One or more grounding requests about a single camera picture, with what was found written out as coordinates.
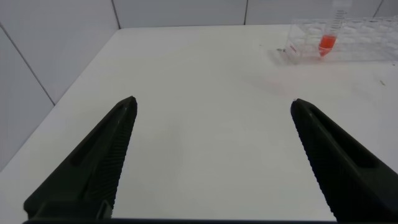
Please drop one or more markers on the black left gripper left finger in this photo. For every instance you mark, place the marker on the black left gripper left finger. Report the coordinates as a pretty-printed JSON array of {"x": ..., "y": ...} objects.
[{"x": 90, "y": 174}]

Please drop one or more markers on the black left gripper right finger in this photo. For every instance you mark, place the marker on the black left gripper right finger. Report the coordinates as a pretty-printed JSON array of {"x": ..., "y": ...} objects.
[{"x": 348, "y": 174}]

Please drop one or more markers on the clear plastic test tube rack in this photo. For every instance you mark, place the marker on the clear plastic test tube rack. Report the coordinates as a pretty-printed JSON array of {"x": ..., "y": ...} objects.
[{"x": 357, "y": 43}]

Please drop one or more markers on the test tube with red liquid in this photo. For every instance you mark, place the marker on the test tube with red liquid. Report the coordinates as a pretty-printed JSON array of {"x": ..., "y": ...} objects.
[{"x": 327, "y": 43}]

